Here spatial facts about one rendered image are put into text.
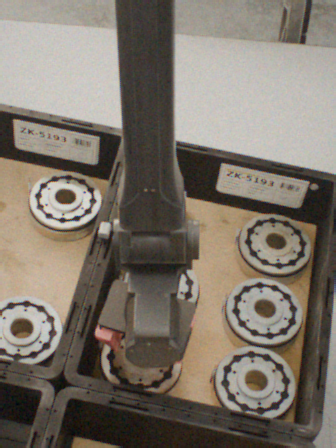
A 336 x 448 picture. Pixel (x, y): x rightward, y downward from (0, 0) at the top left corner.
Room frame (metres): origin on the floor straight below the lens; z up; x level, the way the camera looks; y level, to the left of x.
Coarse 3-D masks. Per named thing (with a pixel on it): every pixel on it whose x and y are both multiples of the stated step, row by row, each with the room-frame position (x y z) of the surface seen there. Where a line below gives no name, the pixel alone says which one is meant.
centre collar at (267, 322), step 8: (256, 296) 0.64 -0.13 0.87; (264, 296) 0.64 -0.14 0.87; (272, 296) 0.64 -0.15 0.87; (248, 304) 0.63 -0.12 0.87; (280, 304) 0.63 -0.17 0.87; (248, 312) 0.61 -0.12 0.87; (280, 312) 0.62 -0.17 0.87; (256, 320) 0.60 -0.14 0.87; (264, 320) 0.61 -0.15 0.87; (272, 320) 0.61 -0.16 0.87
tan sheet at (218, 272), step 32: (224, 224) 0.78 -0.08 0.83; (224, 256) 0.72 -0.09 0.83; (224, 288) 0.67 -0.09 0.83; (288, 288) 0.69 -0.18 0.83; (192, 352) 0.56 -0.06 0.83; (224, 352) 0.57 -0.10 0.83; (288, 352) 0.58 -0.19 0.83; (192, 384) 0.52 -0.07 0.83; (256, 384) 0.53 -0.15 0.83; (288, 416) 0.49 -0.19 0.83
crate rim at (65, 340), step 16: (0, 112) 0.84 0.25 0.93; (16, 112) 0.84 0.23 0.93; (32, 112) 0.84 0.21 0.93; (80, 128) 0.83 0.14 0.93; (96, 128) 0.83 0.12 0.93; (112, 128) 0.84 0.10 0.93; (112, 176) 0.75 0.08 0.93; (112, 192) 0.72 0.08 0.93; (96, 224) 0.67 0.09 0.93; (96, 240) 0.65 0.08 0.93; (96, 256) 0.62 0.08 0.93; (80, 272) 0.59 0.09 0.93; (80, 288) 0.57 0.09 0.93; (80, 304) 0.55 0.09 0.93; (64, 336) 0.50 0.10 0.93; (64, 352) 0.48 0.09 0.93; (0, 368) 0.45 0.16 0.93; (16, 368) 0.45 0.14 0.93; (32, 368) 0.45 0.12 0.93; (48, 368) 0.46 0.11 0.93
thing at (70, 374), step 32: (256, 160) 0.82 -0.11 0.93; (96, 288) 0.57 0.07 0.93; (320, 320) 0.58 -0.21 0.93; (320, 352) 0.53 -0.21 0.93; (64, 384) 0.45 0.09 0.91; (96, 384) 0.45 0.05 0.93; (320, 384) 0.49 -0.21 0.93; (224, 416) 0.43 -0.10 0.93; (256, 416) 0.44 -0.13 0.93; (320, 416) 0.45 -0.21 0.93
